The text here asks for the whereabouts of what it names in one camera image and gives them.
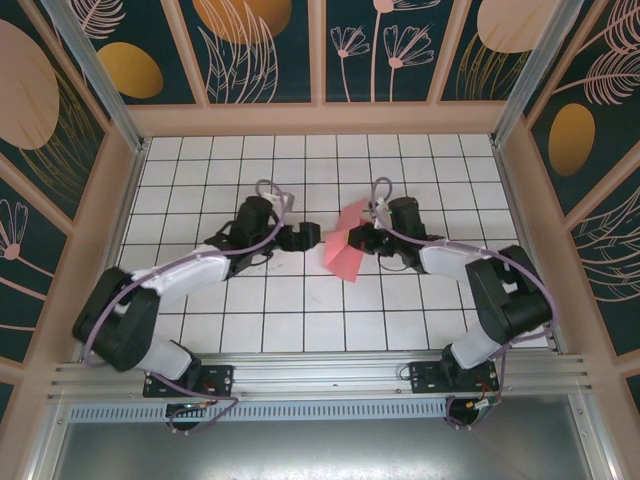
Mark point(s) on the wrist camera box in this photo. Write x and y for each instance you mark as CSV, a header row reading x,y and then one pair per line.
x,y
380,205
285,200

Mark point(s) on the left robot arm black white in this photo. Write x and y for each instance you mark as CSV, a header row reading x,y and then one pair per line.
x,y
115,320

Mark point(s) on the aluminium mounting rail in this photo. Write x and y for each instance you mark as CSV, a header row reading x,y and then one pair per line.
x,y
320,375

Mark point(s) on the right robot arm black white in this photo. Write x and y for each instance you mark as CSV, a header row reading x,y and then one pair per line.
x,y
520,310

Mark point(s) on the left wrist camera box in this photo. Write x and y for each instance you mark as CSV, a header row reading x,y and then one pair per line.
x,y
285,200

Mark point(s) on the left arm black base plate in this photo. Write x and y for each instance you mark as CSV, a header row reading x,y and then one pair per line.
x,y
220,377

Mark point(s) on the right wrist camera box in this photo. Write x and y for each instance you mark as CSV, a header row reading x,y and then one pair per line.
x,y
380,205

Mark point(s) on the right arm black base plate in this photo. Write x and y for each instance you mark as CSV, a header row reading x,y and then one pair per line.
x,y
425,377

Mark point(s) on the grey metal sheet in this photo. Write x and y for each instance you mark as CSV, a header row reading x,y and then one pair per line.
x,y
320,450

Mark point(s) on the green circuit board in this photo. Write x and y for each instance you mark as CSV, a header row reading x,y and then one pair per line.
x,y
485,406

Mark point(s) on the pink square paper sheet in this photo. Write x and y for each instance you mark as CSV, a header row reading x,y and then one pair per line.
x,y
342,260

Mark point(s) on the aluminium frame post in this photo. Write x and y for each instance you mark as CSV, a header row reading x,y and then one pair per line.
x,y
540,75
105,85

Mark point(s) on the black circuit board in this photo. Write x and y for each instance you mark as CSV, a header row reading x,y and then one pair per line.
x,y
185,407

